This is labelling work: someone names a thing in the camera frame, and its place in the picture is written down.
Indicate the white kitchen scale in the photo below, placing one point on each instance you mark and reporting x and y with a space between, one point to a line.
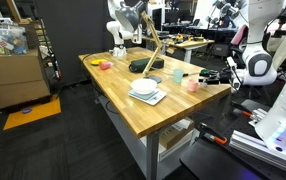
152 98

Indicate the orange handled clamp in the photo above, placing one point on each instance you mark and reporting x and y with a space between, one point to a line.
212 135
243 109

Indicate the red plastic cup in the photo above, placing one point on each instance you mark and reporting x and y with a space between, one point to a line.
105 65

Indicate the clear bin of toys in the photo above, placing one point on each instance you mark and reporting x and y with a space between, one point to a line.
12 40

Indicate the background work table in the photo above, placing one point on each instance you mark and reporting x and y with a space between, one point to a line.
188 46

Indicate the white bowl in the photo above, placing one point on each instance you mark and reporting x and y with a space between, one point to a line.
143 85

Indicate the cardboard box under table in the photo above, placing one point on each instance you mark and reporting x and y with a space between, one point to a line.
174 133

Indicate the pink plastic cup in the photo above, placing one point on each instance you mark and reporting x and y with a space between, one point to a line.
192 85

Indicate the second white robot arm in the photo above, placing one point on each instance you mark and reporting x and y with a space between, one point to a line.
119 33

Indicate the brown cardboard box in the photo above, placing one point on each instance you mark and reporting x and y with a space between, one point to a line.
22 79

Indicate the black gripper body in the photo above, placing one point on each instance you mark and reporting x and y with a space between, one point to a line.
220 78

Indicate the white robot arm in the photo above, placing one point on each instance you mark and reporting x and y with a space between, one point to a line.
260 68

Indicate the teal plastic cup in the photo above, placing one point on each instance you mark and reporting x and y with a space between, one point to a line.
178 75

